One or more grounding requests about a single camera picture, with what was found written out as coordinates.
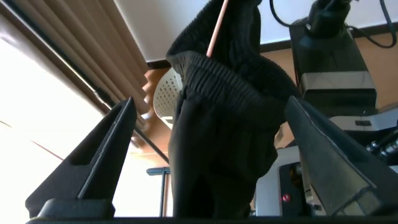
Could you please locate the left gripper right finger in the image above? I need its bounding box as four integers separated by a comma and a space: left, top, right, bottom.
284, 95, 398, 217

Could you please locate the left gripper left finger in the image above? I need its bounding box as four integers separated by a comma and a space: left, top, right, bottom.
25, 96, 139, 219

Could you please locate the black garment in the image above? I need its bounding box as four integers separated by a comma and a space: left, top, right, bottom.
165, 0, 301, 218

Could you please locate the white laundry basket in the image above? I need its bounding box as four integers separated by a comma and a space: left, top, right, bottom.
152, 67, 185, 130

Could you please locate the window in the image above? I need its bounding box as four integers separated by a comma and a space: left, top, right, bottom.
0, 37, 174, 218

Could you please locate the brown curtain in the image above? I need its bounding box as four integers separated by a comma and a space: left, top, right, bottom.
0, 0, 150, 147

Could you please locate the black cable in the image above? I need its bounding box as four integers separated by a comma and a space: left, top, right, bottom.
269, 0, 294, 28
346, 0, 398, 50

